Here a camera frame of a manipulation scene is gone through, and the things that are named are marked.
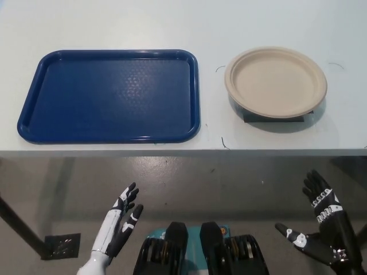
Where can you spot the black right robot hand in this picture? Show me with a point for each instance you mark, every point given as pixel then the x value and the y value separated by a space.
pixel 332 229

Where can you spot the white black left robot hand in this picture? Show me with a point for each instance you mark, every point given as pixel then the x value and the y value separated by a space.
pixel 106 232

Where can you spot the beige paper plate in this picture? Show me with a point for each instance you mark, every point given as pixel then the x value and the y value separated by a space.
pixel 275 83

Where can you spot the black table foot plate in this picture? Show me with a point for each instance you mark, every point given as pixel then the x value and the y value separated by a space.
pixel 64 245

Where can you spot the blue plastic tray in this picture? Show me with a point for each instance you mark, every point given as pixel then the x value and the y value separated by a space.
pixel 109 94

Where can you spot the black table leg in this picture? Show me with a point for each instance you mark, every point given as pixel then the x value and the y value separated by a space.
pixel 20 222

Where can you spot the grey perforated plastic basket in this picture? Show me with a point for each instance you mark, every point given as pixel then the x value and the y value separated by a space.
pixel 235 106

